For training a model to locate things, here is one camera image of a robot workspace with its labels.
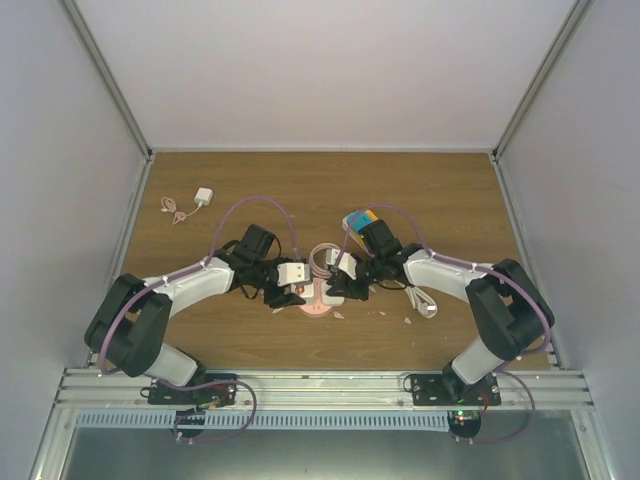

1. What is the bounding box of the pink charger cable bundle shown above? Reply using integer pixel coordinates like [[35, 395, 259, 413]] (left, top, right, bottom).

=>
[[159, 195, 202, 226]]

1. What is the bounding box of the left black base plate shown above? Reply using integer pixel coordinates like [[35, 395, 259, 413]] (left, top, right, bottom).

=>
[[140, 372, 238, 408]]

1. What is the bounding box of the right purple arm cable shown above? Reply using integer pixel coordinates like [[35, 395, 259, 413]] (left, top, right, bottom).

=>
[[333, 202, 555, 357]]

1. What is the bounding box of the aluminium front rail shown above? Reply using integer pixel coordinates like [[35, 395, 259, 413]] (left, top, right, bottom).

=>
[[54, 368, 594, 411]]

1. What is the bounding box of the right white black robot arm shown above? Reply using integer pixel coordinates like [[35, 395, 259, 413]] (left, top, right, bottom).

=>
[[326, 220, 555, 405]]

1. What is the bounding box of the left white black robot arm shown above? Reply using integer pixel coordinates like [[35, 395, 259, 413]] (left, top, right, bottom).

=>
[[84, 224, 311, 404]]

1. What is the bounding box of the white power strip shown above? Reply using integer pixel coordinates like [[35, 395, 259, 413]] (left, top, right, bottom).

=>
[[342, 216, 368, 252]]

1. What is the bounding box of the right aluminium corner post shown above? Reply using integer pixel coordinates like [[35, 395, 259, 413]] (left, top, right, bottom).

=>
[[490, 0, 596, 160]]

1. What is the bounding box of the pink round power socket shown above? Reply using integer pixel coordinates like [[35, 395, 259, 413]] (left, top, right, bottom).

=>
[[299, 278, 333, 318]]

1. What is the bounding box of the blue plug adapter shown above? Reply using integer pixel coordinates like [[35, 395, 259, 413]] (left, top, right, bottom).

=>
[[348, 211, 368, 233]]

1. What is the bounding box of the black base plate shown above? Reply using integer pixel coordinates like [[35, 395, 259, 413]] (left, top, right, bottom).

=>
[[140, 372, 238, 408], [402, 372, 502, 407]]

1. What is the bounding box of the white cube socket tiger sticker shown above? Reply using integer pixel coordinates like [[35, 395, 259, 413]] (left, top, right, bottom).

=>
[[290, 282, 316, 302]]

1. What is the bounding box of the yellow plug adapter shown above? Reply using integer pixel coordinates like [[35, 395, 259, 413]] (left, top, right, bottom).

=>
[[360, 210, 378, 225]]

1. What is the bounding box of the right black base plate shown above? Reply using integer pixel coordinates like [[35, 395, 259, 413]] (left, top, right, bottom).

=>
[[402, 372, 502, 407]]

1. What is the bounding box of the white square charger plug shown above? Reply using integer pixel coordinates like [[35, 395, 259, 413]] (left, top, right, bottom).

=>
[[320, 282, 345, 308]]

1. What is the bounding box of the left aluminium corner post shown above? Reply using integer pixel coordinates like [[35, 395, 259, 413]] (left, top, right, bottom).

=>
[[61, 0, 154, 160]]

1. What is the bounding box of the aluminium corner post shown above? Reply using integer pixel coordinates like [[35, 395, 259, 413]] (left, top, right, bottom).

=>
[[61, 0, 154, 160], [490, 0, 596, 160]]

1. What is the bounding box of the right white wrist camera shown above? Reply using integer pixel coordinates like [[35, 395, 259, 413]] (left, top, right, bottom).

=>
[[325, 247, 358, 280]]

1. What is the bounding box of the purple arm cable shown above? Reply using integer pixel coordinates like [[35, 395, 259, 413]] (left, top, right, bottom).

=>
[[97, 195, 303, 377], [333, 202, 555, 357]]

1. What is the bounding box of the white power strip cable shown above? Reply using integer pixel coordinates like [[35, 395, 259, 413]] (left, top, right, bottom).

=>
[[403, 282, 439, 319]]

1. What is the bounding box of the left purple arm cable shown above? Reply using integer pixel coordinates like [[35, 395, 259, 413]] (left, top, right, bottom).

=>
[[97, 195, 303, 377]]

